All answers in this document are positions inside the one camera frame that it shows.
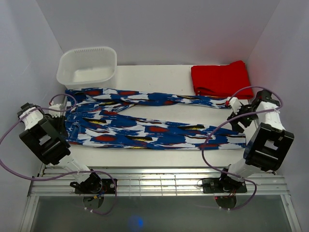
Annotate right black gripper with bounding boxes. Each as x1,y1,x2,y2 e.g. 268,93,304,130
227,101,259,133

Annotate blue patterned trousers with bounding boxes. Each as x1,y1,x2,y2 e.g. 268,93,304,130
65,88,246,150

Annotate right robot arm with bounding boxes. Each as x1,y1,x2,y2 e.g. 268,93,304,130
218,90,295,192

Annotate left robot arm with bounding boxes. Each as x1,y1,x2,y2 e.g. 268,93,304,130
17,103,103,194

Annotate red folded trousers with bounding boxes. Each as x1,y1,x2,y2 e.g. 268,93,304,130
191,60,253,100

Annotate white plastic basin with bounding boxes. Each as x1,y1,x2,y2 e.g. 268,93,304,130
56,46,117,89

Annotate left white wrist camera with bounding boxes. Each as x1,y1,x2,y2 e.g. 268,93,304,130
48,103,65,118

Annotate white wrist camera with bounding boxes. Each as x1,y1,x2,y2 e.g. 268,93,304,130
225,97,243,115
48,103,65,118

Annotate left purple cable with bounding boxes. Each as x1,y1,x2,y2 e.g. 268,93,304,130
0,94,118,215

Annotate purple cable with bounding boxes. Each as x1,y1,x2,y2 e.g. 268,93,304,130
201,86,282,211
0,94,118,215

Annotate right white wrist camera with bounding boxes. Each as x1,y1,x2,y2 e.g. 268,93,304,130
225,97,243,115

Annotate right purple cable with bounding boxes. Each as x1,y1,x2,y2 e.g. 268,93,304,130
201,86,282,211

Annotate aluminium rail frame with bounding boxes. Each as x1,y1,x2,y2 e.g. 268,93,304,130
20,152,304,232

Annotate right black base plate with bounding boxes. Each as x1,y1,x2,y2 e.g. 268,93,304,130
201,178,247,193

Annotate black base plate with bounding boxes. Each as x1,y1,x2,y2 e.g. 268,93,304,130
201,178,247,193
74,178,118,195

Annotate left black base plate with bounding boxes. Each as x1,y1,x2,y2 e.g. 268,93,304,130
74,178,118,195

